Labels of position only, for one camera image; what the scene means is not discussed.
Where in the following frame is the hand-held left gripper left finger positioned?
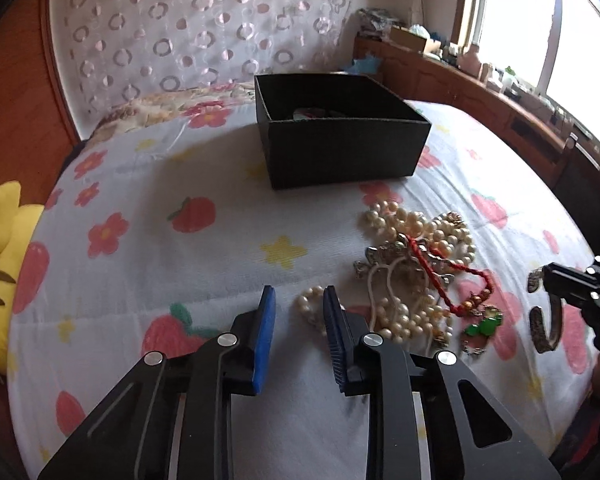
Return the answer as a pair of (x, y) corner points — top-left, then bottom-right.
(37, 285), (277, 480)

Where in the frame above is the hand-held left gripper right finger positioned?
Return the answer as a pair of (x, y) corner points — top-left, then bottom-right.
(322, 285), (563, 480)

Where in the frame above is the small pearl bracelet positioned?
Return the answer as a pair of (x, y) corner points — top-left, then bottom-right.
(295, 287), (332, 337)

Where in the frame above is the bronze bangle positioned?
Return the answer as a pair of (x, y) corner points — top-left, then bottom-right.
(526, 267), (567, 354)

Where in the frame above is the silver rhinestone hair clip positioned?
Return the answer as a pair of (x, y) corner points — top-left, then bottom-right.
(355, 240), (456, 301)

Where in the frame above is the red string bracelet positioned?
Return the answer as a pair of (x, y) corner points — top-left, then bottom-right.
(397, 232), (496, 318)

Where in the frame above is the green pendant charm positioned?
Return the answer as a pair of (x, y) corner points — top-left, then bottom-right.
(462, 307), (504, 356)

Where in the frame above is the long pearl necklace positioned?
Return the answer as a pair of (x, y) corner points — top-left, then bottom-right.
(362, 200), (478, 351)

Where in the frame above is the black cardboard box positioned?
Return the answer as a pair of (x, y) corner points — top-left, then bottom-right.
(254, 73), (432, 191)

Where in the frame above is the strawberry print bed sheet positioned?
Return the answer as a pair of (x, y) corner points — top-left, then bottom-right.
(7, 100), (600, 480)

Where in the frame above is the wooden window cabinet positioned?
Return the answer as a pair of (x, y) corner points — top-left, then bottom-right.
(352, 35), (600, 211)

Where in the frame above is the pink container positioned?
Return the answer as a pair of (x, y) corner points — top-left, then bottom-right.
(460, 45), (484, 79)

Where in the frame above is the floral quilt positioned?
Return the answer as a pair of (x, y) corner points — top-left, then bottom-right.
(87, 80), (261, 141)

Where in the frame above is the window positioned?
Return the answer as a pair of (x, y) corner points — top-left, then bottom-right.
(460, 0), (600, 147)

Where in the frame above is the blue plastic bag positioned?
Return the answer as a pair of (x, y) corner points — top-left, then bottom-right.
(342, 56), (382, 76)

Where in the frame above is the yellow plush toy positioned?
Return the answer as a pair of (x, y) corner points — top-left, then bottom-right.
(0, 180), (46, 376)

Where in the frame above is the open cardboard box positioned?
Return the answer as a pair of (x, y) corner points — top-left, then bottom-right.
(390, 26), (432, 54)

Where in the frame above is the stack of magazines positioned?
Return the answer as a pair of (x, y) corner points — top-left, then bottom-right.
(357, 7), (406, 37)

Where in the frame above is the circle pattern sheer curtain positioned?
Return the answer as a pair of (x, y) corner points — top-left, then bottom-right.
(47, 0), (357, 136)

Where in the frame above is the wooden wardrobe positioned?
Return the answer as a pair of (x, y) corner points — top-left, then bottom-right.
(0, 0), (87, 196)

